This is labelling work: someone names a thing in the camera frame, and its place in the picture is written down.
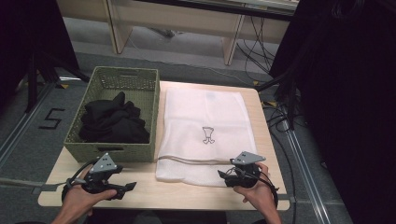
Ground hanging black cables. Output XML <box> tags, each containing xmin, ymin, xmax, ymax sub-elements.
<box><xmin>235</xmin><ymin>15</ymin><xmax>278</xmax><ymax>82</ymax></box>

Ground person's right hand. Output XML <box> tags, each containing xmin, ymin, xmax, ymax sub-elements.
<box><xmin>233</xmin><ymin>161</ymin><xmax>278</xmax><ymax>213</ymax></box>

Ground green woven basket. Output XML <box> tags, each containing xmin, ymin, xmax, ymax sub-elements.
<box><xmin>64</xmin><ymin>65</ymin><xmax>161</xmax><ymax>164</ymax></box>

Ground black tripod stand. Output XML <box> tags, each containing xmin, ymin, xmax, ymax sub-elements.
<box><xmin>23</xmin><ymin>50</ymin><xmax>92</xmax><ymax>114</ymax></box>

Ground person's left hand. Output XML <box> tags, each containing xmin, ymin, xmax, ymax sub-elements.
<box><xmin>61</xmin><ymin>164</ymin><xmax>118</xmax><ymax>217</ymax></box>

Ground black cloth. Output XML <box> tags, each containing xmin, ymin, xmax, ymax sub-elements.
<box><xmin>78</xmin><ymin>91</ymin><xmax>151</xmax><ymax>145</ymax></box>

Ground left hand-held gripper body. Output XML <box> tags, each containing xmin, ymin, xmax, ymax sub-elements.
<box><xmin>81</xmin><ymin>151</ymin><xmax>126</xmax><ymax>196</ymax></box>

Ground black curtain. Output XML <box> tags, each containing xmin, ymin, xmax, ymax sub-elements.
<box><xmin>0</xmin><ymin>0</ymin><xmax>80</xmax><ymax>105</ymax></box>
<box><xmin>268</xmin><ymin>0</ymin><xmax>396</xmax><ymax>224</ymax></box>

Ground black floor cables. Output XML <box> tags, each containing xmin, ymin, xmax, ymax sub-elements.
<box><xmin>261</xmin><ymin>98</ymin><xmax>301</xmax><ymax>224</ymax></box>

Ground grey tape strip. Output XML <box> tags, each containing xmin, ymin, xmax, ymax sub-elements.
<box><xmin>31</xmin><ymin>184</ymin><xmax>59</xmax><ymax>196</ymax></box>
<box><xmin>276</xmin><ymin>193</ymin><xmax>295</xmax><ymax>203</ymax></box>

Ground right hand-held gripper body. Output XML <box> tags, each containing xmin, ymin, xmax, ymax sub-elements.
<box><xmin>223</xmin><ymin>150</ymin><xmax>267</xmax><ymax>189</ymax></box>

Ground white mesh laundry bag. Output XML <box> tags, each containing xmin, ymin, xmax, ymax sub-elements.
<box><xmin>154</xmin><ymin>87</ymin><xmax>259</xmax><ymax>189</ymax></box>

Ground metal floor rail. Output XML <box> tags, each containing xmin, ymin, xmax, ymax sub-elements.
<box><xmin>0</xmin><ymin>81</ymin><xmax>58</xmax><ymax>171</ymax></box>
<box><xmin>283</xmin><ymin>126</ymin><xmax>332</xmax><ymax>224</ymax></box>

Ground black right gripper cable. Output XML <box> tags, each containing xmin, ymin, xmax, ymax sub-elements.
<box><xmin>246</xmin><ymin>167</ymin><xmax>279</xmax><ymax>209</ymax></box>

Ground light wooden desk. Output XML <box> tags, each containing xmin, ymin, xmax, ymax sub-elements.
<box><xmin>56</xmin><ymin>0</ymin><xmax>301</xmax><ymax>67</ymax></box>

